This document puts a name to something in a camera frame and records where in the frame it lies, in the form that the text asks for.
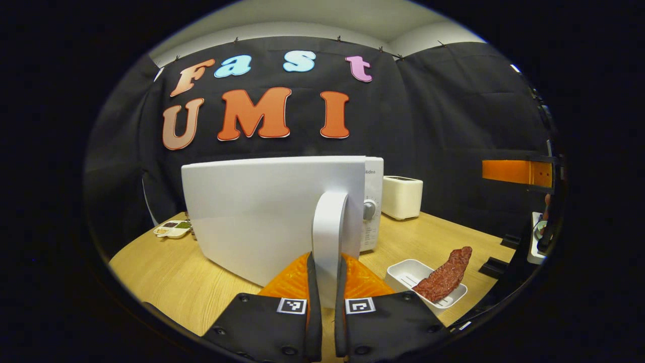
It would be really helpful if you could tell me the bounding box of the red meat slice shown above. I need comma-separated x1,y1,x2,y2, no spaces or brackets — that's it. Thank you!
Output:
412,246,473,303

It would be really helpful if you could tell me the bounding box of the white toaster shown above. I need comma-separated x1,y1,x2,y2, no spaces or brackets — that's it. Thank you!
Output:
381,175,424,221

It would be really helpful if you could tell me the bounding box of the white divided snack dish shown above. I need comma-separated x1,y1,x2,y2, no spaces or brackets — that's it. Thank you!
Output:
153,220,193,239

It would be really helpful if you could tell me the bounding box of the white rectangular food tray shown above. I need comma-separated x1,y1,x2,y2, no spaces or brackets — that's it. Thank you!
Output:
385,259,468,309

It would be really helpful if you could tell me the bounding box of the white microwave oven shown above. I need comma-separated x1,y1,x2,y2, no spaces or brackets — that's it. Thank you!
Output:
181,155,384,309

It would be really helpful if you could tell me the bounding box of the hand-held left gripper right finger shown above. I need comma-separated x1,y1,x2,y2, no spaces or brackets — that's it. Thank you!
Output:
334,253,452,363

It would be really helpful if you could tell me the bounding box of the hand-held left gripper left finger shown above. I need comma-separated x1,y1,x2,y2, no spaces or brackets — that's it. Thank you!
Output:
202,252,323,363

